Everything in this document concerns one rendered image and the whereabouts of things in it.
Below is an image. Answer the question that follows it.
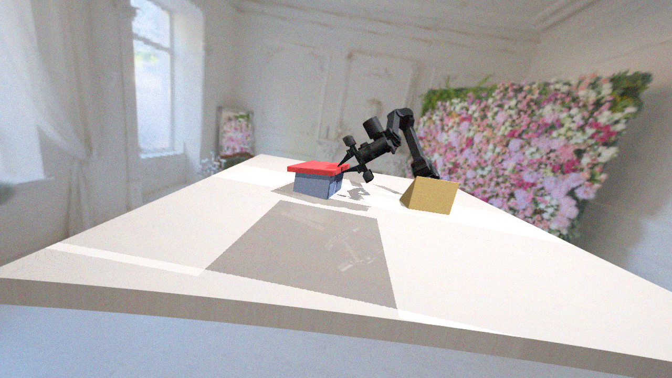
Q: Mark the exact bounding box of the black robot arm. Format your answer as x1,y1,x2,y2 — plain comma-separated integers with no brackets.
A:
363,108,440,180

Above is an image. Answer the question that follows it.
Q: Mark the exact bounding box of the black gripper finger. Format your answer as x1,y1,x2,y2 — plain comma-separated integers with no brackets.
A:
338,150,354,166
341,165,360,173

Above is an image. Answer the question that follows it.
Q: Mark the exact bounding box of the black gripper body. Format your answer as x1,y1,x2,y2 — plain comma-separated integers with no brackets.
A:
343,135,379,183

